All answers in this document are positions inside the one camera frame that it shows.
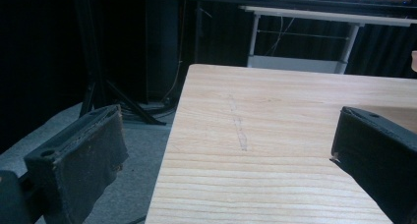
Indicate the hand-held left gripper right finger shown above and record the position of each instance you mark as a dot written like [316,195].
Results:
[377,152]

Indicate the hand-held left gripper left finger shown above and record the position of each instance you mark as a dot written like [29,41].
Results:
[82,155]

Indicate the black metal stand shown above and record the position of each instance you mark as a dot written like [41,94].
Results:
[98,86]

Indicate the tan object at table edge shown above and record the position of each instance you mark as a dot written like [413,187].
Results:
[414,61]

